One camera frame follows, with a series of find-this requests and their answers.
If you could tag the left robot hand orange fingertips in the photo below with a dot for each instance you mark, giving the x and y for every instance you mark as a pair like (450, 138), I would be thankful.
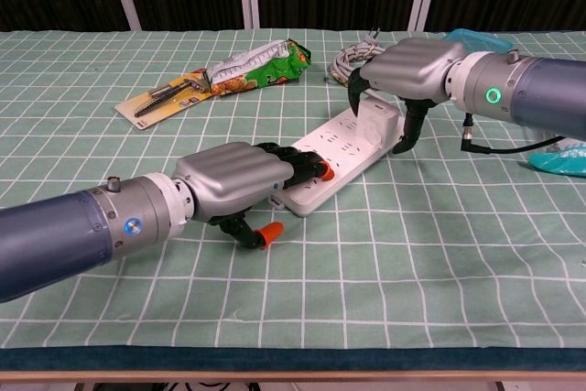
(229, 171)

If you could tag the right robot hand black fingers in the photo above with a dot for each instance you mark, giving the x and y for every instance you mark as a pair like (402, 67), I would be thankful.
(412, 68)

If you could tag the white power adapter plug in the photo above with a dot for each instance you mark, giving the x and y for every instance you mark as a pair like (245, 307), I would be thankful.
(377, 123)

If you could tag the white power strip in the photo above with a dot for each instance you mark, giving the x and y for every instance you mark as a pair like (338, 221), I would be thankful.
(343, 162)

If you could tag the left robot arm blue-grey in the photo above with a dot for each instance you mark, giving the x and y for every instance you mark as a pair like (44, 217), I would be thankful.
(68, 231)

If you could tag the razor on yellow card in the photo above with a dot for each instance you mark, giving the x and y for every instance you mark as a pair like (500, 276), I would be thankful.
(151, 109)

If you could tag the green snack bag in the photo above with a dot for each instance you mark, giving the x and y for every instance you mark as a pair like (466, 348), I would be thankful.
(261, 72)

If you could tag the green checked tablecloth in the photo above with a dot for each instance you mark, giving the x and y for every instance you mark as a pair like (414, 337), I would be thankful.
(366, 272)

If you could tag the teal and silver snack bag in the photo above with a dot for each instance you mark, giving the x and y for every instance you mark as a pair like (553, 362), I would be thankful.
(558, 162)

